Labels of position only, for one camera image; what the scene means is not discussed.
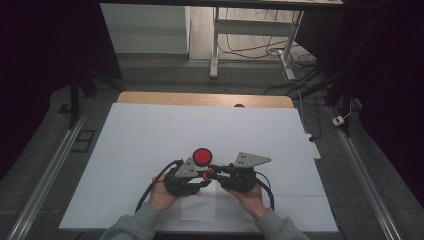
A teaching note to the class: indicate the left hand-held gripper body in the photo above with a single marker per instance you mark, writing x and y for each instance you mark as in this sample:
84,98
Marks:
183,181

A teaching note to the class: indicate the large white table cover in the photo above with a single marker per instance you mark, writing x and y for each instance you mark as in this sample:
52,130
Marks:
160,130

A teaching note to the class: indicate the white cabinet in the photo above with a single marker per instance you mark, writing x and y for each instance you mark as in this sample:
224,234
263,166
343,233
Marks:
146,30

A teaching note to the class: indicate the black floor plate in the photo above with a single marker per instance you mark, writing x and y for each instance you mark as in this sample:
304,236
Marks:
83,141

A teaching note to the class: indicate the black metal stand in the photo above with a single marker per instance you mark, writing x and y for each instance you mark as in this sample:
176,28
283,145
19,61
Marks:
343,96
75,100

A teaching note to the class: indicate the person's left hand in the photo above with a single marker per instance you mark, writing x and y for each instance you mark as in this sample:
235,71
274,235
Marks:
163,198

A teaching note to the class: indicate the white power strip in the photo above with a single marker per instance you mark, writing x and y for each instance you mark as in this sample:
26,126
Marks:
314,148

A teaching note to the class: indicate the small white paper sheet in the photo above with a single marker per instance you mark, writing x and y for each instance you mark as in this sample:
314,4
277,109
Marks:
200,208

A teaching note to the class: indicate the orange stamp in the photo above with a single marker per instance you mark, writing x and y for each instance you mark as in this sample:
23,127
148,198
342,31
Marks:
209,172

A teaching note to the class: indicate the person's right hand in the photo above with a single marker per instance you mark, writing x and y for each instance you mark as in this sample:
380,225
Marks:
250,201

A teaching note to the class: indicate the small white adapter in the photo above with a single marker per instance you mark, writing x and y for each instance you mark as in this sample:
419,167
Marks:
338,121

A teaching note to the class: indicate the round red ink pad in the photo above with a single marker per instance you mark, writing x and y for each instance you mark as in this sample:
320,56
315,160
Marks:
202,157

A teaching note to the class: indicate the white desk frame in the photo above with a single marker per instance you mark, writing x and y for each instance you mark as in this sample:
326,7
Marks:
253,28

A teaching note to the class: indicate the aluminium floor rail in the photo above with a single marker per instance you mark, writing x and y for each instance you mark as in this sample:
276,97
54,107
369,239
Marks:
366,186
46,176

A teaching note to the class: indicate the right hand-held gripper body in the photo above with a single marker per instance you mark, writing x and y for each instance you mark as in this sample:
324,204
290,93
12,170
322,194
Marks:
241,176

